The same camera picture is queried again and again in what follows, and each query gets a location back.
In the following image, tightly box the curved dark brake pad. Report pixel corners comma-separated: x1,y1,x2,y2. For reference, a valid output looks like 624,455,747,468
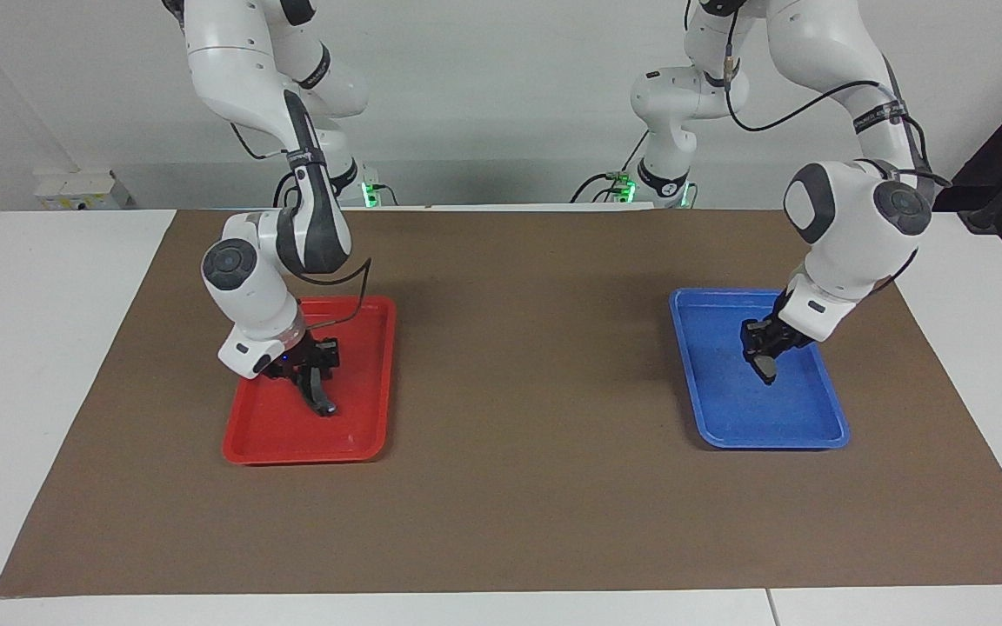
297,365,338,417

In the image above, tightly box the red plastic tray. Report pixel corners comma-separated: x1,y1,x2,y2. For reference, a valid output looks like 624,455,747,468
222,296,397,466

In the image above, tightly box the blue plastic tray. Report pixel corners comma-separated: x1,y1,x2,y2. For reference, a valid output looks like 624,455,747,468
669,288,851,450

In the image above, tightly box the brown paper table mat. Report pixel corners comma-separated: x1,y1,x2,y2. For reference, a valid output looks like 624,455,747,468
0,209,1002,598

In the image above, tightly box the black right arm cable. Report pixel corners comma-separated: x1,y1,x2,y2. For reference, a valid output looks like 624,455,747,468
230,122,374,336

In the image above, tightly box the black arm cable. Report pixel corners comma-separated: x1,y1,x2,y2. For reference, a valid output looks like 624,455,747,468
230,122,374,336
721,35,954,188

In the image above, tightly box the black right base cable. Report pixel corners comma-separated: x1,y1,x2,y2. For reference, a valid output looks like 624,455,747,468
272,170,307,208

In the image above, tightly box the black base cable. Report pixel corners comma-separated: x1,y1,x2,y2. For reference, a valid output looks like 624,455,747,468
272,170,307,208
571,171,634,205

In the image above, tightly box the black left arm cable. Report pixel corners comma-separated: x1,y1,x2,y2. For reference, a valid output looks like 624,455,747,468
721,35,954,188

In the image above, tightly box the black left base cable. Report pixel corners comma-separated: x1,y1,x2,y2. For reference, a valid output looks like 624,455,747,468
571,171,634,205

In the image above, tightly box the white wall socket box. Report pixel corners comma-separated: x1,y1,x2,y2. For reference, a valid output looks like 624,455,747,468
34,170,133,211

